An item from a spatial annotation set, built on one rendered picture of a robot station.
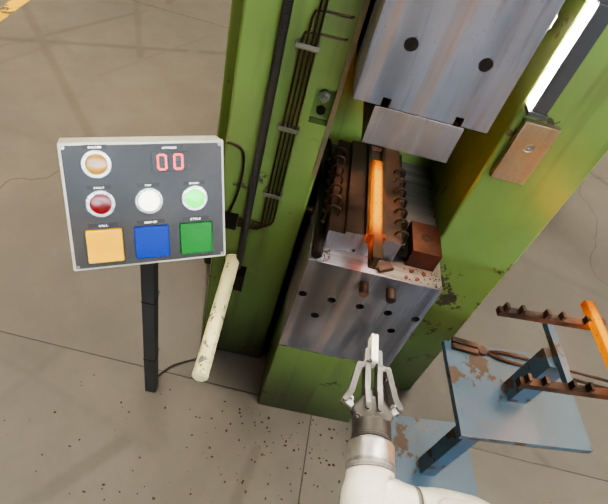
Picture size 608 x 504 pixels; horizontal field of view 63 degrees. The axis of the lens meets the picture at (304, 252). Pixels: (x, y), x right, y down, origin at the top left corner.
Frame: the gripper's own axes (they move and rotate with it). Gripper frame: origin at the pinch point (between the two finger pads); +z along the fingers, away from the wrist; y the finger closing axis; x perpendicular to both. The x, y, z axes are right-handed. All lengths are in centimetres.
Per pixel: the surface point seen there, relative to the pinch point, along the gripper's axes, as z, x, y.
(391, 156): 73, 0, 5
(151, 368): 25, -80, -57
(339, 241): 35.1, -4.8, -8.6
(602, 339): 22, -4, 64
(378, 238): 32.3, 2.4, 0.1
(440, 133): 35.0, 34.4, 3.1
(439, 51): 35, 51, -4
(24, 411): 9, -100, -98
